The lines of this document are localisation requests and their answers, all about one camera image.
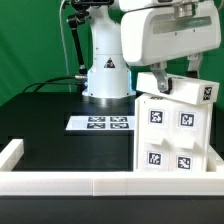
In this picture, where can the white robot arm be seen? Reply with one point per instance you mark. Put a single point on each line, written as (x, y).
(109, 76)

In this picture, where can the white cabinet door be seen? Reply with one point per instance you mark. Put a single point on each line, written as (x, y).
(154, 136)
(190, 138)

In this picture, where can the white base marker plate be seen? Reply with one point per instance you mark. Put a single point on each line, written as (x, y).
(108, 123)

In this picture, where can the white U-shaped fence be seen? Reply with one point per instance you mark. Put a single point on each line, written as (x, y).
(22, 183)

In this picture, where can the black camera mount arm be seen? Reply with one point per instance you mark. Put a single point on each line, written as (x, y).
(79, 18)

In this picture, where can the white cabinet top block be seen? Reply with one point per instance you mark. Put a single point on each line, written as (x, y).
(188, 90)

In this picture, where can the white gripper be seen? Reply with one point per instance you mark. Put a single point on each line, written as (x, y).
(152, 35)

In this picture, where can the white cabinet body box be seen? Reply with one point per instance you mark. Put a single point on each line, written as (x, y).
(172, 105)

